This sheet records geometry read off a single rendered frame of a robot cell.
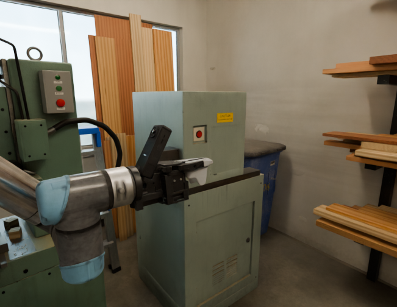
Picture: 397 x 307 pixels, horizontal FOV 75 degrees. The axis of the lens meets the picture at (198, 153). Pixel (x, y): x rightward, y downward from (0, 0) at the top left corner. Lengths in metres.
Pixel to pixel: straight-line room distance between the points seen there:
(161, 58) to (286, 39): 1.25
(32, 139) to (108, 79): 1.62
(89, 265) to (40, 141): 0.70
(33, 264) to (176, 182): 0.83
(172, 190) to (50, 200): 0.22
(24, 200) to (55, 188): 0.13
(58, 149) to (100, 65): 1.53
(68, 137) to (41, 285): 0.60
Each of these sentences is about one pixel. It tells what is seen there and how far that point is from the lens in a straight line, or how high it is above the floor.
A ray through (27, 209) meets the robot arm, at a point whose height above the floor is 1.18.
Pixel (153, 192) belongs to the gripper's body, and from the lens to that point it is 0.54.
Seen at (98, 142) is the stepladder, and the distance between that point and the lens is 2.07.
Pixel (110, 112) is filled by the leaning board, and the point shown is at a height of 1.23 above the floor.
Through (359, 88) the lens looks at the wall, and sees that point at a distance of 2.32.
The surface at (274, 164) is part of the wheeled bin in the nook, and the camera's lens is 2.47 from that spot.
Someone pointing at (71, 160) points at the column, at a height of 1.11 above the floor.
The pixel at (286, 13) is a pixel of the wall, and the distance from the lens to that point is 2.74.
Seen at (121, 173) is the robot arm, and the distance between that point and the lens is 0.49.
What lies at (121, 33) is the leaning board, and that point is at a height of 1.97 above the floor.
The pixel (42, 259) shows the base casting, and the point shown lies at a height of 0.76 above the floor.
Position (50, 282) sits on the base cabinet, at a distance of 1.31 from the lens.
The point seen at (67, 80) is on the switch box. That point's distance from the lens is 1.17.
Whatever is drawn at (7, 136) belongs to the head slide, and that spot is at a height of 1.24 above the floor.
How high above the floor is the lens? 1.39
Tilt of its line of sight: 13 degrees down
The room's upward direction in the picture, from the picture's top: straight up
